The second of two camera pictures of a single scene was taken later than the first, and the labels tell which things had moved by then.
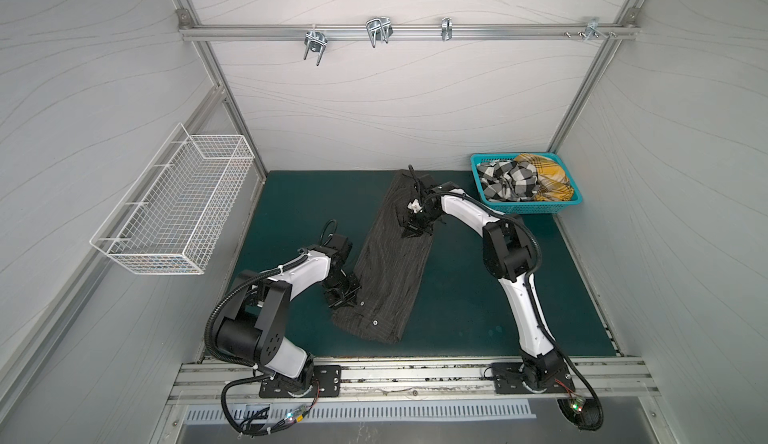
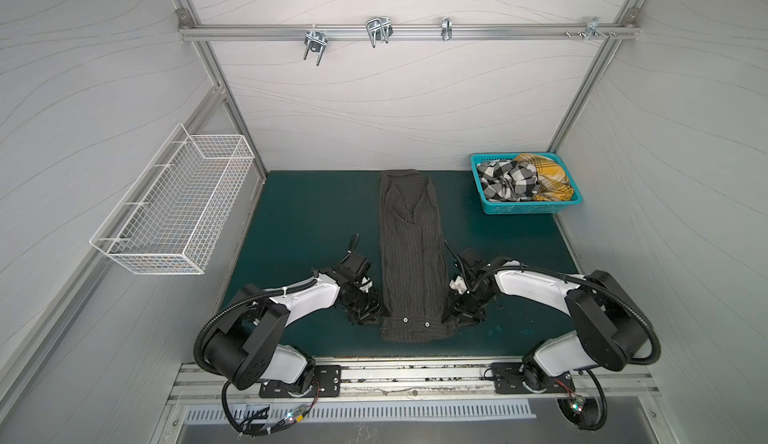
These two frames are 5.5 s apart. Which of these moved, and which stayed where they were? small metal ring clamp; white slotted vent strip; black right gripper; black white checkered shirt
Moved: black right gripper
Stayed: small metal ring clamp; black white checkered shirt; white slotted vent strip
